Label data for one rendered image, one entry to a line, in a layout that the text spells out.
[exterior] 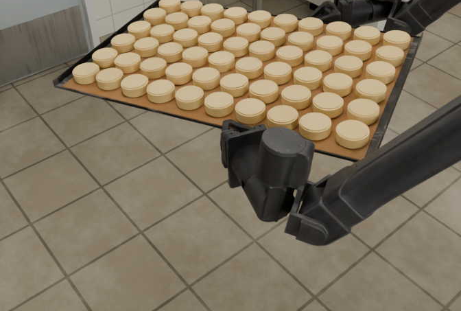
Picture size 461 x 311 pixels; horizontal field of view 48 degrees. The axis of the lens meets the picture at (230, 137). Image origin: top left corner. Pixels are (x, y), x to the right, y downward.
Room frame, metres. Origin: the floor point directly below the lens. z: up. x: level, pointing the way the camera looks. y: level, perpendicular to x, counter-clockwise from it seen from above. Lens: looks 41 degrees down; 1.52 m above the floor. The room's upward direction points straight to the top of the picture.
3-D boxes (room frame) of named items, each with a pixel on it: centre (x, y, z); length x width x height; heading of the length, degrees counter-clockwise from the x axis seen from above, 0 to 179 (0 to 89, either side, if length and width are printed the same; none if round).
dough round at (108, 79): (0.79, 0.22, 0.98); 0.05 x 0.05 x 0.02
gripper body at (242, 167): (0.54, -0.03, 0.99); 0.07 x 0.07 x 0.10; 19
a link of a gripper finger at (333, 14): (1.00, -0.20, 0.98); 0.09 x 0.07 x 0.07; 109
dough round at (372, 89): (0.70, -0.24, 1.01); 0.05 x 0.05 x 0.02
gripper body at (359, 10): (1.02, -0.26, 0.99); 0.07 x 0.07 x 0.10; 19
